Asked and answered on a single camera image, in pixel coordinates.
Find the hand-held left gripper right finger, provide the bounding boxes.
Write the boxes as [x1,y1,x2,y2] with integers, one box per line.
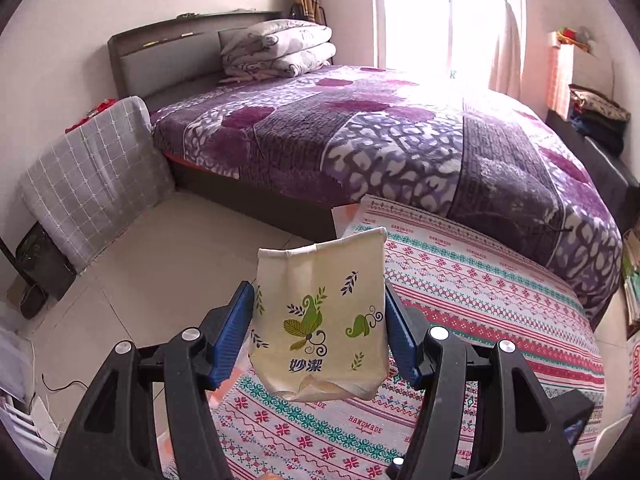
[384,280,583,480]

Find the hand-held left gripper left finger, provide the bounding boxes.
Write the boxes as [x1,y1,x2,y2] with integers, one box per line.
[50,280,256,480]

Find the cream leaf-print paper cup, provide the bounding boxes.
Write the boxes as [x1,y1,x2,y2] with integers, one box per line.
[249,226,390,402]

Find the patterned tablecloth table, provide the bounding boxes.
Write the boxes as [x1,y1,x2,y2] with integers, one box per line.
[162,195,606,480]

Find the bed with purple blanket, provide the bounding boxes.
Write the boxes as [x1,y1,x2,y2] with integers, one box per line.
[150,64,623,331]

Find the black box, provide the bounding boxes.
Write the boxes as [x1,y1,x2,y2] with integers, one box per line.
[7,222,76,318]

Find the white papers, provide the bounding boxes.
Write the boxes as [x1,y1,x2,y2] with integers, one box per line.
[0,327,61,451]

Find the blue water carton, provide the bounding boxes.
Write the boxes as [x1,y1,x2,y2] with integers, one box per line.
[627,337,640,396]

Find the red cloth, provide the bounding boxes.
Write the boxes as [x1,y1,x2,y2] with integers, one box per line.
[65,100,118,133]

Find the dark storage bench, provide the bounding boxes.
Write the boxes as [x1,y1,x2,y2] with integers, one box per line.
[545,110,640,221]

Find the stack of dark clothes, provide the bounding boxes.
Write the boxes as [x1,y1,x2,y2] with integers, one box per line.
[570,110,626,156]

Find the folded white quilt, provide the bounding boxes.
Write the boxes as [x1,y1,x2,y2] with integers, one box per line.
[220,19,337,80]

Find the patterned cushion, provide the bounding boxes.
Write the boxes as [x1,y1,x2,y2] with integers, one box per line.
[569,85,632,122]

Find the pale pink curtain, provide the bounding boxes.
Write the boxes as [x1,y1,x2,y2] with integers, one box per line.
[487,0,526,98]

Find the white cabinet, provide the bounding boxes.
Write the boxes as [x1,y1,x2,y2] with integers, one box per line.
[547,42,616,121]

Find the window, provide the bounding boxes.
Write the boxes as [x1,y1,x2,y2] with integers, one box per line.
[372,0,501,86]

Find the black coat rack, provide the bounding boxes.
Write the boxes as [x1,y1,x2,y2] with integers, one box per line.
[289,4,331,28]

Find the colourful folded cloth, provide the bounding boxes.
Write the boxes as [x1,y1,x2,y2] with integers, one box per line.
[555,25,593,51]

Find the black cable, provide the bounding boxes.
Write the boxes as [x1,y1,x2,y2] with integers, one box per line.
[41,372,88,396]

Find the dark bed frame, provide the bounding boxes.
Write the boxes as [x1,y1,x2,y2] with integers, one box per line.
[107,10,336,238]

